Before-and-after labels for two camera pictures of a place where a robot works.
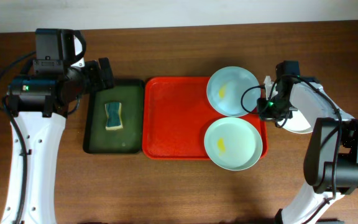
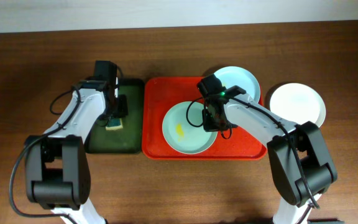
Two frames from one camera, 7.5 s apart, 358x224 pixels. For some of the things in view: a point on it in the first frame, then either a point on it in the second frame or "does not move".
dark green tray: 127,140 does not move
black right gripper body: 276,108 → 214,123
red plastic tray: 176,115 does not move
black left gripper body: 96,76 → 120,109
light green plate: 233,144 → 183,129
